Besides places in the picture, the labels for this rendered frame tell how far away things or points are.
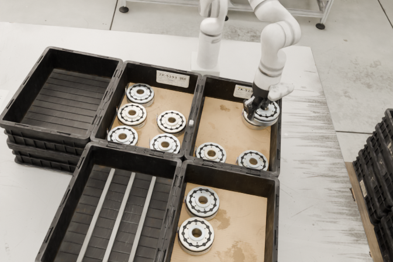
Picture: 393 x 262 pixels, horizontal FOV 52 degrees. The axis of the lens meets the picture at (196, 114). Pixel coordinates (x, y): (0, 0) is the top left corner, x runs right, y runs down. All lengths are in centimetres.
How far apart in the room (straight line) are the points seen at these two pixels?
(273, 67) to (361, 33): 268
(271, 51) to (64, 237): 77
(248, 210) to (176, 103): 50
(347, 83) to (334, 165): 158
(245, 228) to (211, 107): 50
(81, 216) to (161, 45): 101
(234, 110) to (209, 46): 29
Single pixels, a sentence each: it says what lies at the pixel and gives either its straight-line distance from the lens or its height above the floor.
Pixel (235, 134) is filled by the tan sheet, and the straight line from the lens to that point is 146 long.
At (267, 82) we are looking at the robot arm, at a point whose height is 117.
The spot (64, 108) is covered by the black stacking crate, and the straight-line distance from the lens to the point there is 154.
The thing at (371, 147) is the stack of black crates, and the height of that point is 37.
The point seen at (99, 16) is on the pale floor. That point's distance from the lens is 342.
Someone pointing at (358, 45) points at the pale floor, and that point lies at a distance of 361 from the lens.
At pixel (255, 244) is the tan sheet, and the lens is 125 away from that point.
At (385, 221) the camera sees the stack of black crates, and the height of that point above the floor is 27.
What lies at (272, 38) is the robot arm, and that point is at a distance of 107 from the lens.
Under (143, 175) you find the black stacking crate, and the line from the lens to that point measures 133.
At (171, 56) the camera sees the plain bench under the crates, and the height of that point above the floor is 70.
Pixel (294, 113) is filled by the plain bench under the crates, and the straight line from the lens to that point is 179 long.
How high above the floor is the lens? 194
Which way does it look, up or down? 48 degrees down
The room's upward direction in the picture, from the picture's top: 8 degrees clockwise
